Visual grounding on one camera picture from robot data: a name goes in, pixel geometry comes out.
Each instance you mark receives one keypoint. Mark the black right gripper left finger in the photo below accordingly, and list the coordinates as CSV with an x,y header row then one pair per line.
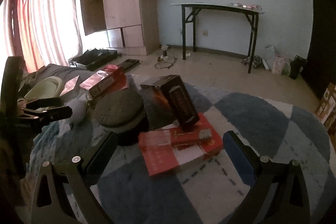
x,y
50,202

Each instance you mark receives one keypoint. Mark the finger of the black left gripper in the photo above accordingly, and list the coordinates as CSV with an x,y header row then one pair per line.
x,y
45,117
43,103

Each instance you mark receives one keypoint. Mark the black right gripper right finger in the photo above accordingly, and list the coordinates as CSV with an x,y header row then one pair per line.
x,y
278,192

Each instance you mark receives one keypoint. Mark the red envelope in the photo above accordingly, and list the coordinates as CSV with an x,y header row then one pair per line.
x,y
69,86

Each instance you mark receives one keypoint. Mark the grey sofa cushion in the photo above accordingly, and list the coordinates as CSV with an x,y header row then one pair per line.
x,y
62,72

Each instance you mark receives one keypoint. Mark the black open suitcase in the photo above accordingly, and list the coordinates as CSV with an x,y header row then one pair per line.
x,y
93,59

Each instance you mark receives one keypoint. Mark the red long box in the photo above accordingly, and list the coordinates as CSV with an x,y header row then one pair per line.
x,y
107,80

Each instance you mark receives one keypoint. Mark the pink striped curtain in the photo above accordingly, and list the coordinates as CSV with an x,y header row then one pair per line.
x,y
43,32

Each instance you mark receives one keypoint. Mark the black flat tray on floor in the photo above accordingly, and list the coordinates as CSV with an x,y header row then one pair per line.
x,y
128,64

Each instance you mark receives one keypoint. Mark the cardboard box at right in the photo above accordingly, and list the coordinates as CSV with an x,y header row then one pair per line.
x,y
326,109

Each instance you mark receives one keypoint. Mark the red flat gift box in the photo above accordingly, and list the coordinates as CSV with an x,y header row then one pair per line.
x,y
162,158

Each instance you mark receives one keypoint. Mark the small red box on top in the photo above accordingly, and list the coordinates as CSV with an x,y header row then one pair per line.
x,y
179,137

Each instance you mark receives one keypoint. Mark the dark brown tall box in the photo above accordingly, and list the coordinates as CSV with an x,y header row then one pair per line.
x,y
170,94

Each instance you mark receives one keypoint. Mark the light wooden wardrobe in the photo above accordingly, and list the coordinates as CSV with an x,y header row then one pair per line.
x,y
130,26

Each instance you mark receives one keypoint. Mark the black-legged folding table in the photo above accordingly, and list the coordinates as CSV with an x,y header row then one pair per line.
x,y
232,28

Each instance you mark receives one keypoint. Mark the dark bag by wall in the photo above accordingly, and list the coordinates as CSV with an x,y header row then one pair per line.
x,y
296,66

